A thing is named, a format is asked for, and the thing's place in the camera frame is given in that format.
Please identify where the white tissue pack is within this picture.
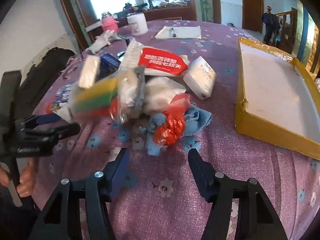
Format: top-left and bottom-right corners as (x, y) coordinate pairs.
(183, 56), (217, 100)

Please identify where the pink bottle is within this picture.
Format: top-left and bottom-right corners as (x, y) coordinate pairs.
(101, 11), (118, 33)

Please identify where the light blue towel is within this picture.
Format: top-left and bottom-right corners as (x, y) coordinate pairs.
(140, 105), (213, 157)

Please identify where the multicolour sponge pack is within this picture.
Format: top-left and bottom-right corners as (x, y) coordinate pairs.
(67, 76), (125, 123)

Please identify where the wooden sideboard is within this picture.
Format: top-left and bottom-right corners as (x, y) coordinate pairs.
(85, 5), (197, 30)

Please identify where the yellow cardboard box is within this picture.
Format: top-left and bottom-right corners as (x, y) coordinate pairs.
(235, 37), (320, 160)

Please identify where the brown wooden door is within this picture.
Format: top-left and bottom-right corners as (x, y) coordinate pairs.
(240, 0), (264, 33)

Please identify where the dark blue box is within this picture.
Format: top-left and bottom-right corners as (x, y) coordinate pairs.
(100, 53), (123, 77)

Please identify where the white packet with red label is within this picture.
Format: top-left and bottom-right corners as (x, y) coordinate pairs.
(119, 38), (190, 77)

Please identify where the black bag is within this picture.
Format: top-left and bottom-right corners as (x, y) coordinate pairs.
(19, 47), (77, 120)

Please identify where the white plastic jar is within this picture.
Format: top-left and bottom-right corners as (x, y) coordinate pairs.
(127, 12), (148, 36)

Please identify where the white notepad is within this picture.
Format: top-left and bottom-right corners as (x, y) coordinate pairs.
(155, 25), (202, 40)

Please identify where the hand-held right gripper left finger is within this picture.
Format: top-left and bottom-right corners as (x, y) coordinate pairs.
(29, 147), (130, 240)

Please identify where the person's left hand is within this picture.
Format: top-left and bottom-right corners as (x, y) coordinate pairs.
(0, 159), (35, 198)

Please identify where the white glove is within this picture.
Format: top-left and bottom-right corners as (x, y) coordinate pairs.
(87, 29), (125, 54)

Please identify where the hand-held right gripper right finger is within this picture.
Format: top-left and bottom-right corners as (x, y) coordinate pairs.
(187, 148), (289, 240)

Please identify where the white plastic bag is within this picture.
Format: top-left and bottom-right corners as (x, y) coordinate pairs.
(142, 76), (187, 113)

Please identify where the white shiny packet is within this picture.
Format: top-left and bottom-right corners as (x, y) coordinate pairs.
(78, 55), (102, 89)

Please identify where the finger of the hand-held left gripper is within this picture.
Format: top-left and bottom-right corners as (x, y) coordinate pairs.
(41, 123), (81, 142)
(24, 114), (60, 128)

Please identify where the blue and orange packet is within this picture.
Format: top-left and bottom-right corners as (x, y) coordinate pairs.
(46, 84), (73, 113)

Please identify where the wooden staircase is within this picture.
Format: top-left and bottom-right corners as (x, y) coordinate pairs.
(275, 7), (299, 53)

